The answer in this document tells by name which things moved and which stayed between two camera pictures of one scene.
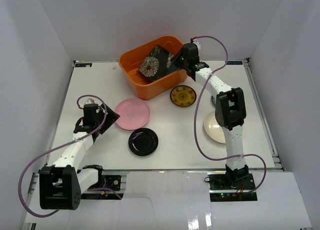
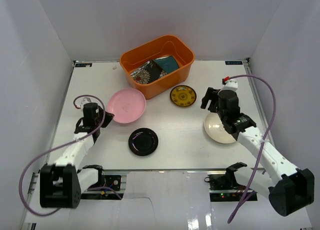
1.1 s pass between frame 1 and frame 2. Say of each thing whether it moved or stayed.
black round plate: stayed
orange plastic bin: stayed
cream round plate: stayed
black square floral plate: moved
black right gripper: moved
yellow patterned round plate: stayed
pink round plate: moved
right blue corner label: stayed
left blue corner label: stayed
